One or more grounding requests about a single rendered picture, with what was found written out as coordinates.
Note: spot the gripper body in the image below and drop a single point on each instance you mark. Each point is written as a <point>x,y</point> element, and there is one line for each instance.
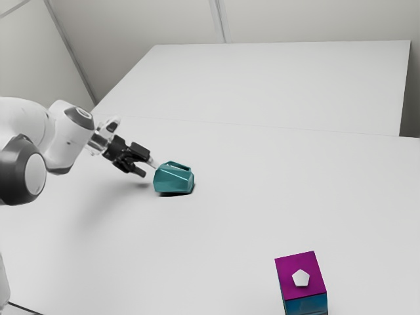
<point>118,150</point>

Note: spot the teal faceted mug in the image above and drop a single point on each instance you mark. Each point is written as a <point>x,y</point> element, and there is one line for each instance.
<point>174,180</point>

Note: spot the magenta and teal box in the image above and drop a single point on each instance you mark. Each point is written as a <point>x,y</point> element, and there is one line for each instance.
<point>302,282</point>

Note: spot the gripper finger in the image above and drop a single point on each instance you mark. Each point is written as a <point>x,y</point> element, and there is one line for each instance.
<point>143,152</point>
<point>137,169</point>

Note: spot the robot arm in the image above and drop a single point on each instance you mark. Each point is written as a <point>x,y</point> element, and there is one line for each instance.
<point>62,138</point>

